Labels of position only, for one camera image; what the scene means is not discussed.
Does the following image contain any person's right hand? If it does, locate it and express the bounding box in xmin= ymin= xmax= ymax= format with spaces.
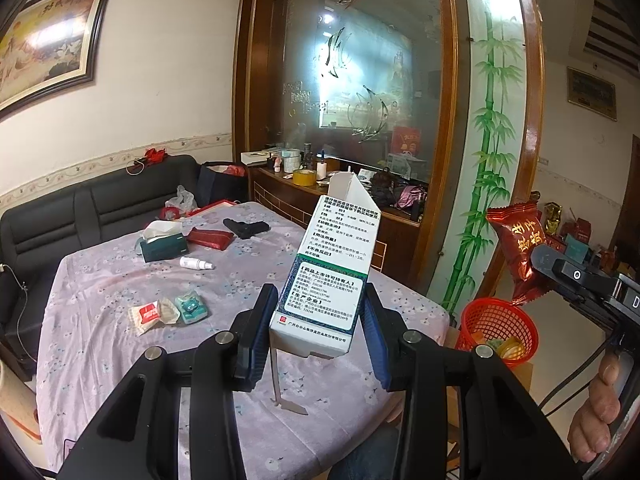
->
xmin=567 ymin=350 xmax=623 ymax=463

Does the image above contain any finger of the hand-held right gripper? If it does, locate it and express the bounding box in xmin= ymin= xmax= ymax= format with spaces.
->
xmin=530 ymin=245 xmax=622 ymax=312

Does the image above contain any beige torn wrapper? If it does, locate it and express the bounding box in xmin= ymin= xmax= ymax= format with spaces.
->
xmin=155 ymin=298 xmax=181 ymax=323

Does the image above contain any red gift box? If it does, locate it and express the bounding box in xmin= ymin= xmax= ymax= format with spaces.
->
xmin=562 ymin=217 xmax=592 ymax=241

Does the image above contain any beige bag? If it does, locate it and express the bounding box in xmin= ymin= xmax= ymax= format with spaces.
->
xmin=0 ymin=360 xmax=41 ymax=436

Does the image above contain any dark green tissue box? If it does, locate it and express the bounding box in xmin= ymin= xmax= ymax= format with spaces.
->
xmin=139 ymin=220 xmax=190 ymax=262

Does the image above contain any red pouch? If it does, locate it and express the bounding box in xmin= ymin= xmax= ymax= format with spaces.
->
xmin=186 ymin=227 xmax=235 ymax=251

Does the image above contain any flat white box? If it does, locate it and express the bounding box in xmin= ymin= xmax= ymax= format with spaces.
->
xmin=241 ymin=150 xmax=281 ymax=167

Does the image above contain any frosted glass panel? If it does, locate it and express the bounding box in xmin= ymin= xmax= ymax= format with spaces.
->
xmin=270 ymin=0 xmax=443 ymax=186

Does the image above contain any painted bamboo panel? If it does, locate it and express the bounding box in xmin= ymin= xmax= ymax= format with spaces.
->
xmin=427 ymin=0 xmax=531 ymax=321

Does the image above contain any black cable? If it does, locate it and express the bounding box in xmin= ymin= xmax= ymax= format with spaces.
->
xmin=537 ymin=330 xmax=618 ymax=411

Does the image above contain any pile of dark clothes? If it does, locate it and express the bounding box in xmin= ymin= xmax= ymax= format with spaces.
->
xmin=370 ymin=170 xmax=431 ymax=211

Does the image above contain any floral pink tablecloth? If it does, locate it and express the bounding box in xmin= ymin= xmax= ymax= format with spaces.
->
xmin=35 ymin=201 xmax=451 ymax=480

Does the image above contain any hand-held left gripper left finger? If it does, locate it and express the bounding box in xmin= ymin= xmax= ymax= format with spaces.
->
xmin=59 ymin=282 xmax=280 ymax=480

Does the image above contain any yellow wrapper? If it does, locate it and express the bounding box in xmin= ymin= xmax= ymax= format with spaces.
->
xmin=500 ymin=337 xmax=526 ymax=361

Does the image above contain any black toy gun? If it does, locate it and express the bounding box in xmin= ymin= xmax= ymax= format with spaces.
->
xmin=222 ymin=217 xmax=271 ymax=240

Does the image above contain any small framed wall picture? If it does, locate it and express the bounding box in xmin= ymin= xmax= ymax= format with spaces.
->
xmin=566 ymin=66 xmax=617 ymax=121

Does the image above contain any person's trouser leg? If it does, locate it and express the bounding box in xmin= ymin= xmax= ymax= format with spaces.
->
xmin=330 ymin=427 xmax=402 ymax=480

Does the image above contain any red plastic mesh basket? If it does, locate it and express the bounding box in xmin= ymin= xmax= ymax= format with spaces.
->
xmin=455 ymin=297 xmax=542 ymax=366

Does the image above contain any teal packet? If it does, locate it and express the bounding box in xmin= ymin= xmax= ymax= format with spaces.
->
xmin=174 ymin=294 xmax=208 ymax=323

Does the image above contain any white and green medicine box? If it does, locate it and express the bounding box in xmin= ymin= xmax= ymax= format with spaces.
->
xmin=269 ymin=170 xmax=383 ymax=416

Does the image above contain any red snack packet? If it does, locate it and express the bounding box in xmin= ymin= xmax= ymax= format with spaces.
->
xmin=486 ymin=201 xmax=548 ymax=306

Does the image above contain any red and white packet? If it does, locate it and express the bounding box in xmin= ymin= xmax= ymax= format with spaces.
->
xmin=129 ymin=302 xmax=161 ymax=333

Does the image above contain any wooden partition cabinet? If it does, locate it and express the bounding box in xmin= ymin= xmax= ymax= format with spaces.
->
xmin=232 ymin=0 xmax=546 ymax=321

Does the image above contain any black shopping bag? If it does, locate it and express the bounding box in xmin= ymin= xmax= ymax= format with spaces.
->
xmin=197 ymin=161 xmax=248 ymax=206

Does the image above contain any large framed painting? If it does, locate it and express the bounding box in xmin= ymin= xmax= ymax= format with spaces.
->
xmin=0 ymin=0 xmax=118 ymax=121

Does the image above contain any white carton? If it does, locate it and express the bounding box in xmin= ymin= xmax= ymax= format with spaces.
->
xmin=387 ymin=154 xmax=426 ymax=178

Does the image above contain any black leather sofa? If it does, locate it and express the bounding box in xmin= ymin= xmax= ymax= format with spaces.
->
xmin=0 ymin=154 xmax=201 ymax=376

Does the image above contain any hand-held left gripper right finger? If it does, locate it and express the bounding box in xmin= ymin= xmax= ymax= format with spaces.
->
xmin=362 ymin=282 xmax=583 ymax=480

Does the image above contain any clear plastic bag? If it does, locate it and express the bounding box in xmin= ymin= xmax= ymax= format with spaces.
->
xmin=164 ymin=185 xmax=199 ymax=218

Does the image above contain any red card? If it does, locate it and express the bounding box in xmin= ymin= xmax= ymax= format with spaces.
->
xmin=390 ymin=127 xmax=421 ymax=156

